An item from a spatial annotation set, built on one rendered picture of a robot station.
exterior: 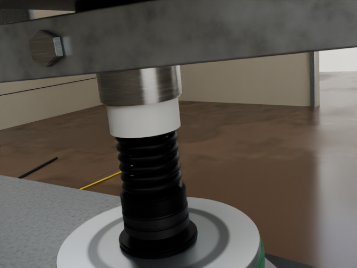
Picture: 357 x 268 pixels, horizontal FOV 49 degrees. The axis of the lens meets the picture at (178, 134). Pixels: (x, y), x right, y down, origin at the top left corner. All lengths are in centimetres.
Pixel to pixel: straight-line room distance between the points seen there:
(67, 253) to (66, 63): 20
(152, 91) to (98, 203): 38
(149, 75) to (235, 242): 19
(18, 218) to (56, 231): 10
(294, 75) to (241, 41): 527
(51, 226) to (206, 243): 30
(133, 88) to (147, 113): 3
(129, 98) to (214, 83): 588
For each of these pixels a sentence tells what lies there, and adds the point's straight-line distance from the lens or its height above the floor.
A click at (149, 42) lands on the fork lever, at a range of 31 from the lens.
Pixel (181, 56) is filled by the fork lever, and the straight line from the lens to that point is 30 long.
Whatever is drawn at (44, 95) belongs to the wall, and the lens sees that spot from 660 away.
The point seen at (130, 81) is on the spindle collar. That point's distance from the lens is 34.
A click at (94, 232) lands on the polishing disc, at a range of 47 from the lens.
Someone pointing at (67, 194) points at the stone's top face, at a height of 84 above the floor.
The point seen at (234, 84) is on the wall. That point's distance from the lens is 602.
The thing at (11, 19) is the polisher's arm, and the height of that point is 114.
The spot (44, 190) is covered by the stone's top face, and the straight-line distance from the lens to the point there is 80.
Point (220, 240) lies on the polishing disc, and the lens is 42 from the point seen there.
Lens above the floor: 111
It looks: 14 degrees down
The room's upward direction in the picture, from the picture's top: 6 degrees counter-clockwise
